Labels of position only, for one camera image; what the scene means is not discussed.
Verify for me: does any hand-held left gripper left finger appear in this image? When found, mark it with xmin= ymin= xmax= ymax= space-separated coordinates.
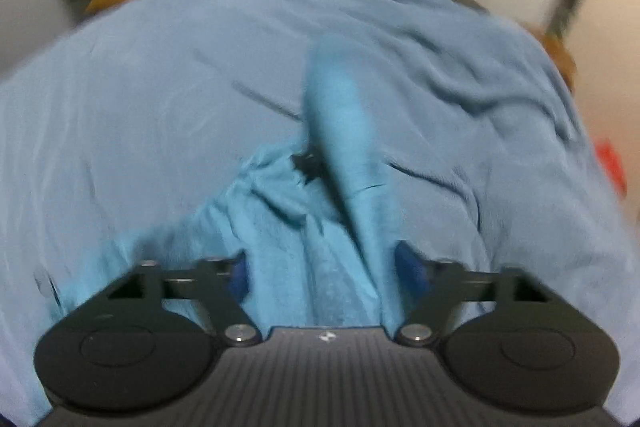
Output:
xmin=102 ymin=251 xmax=264 ymax=349

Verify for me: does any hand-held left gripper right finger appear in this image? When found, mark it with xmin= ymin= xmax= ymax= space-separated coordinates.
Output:
xmin=392 ymin=241 xmax=549 ymax=349

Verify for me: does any bright blue towel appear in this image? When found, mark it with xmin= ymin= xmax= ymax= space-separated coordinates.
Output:
xmin=57 ymin=31 xmax=483 ymax=330

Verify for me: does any light blue fleece blanket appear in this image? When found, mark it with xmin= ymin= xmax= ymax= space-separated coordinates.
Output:
xmin=0 ymin=0 xmax=640 ymax=427

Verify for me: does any red object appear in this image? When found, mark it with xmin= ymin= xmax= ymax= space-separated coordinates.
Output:
xmin=596 ymin=138 xmax=629 ymax=196

